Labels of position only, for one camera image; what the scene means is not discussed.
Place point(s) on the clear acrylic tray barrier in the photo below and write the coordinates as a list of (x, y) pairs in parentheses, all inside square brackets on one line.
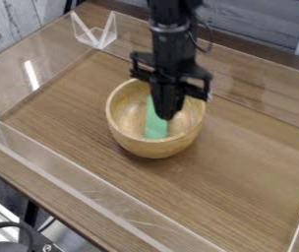
[(223, 196)]

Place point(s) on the green rectangular block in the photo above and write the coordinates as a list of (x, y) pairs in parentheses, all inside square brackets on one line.
[(154, 126)]

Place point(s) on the black table leg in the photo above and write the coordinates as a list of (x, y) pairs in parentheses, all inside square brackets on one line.
[(30, 214)]

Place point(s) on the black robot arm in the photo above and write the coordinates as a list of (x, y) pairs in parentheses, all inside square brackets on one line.
[(168, 67)]

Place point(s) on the brown wooden bowl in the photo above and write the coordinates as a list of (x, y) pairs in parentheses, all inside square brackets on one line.
[(154, 144)]

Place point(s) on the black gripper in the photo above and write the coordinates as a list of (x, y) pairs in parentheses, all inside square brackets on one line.
[(144, 68)]

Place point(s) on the black metal bracket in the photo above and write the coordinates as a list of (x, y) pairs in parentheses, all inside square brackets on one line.
[(29, 236)]

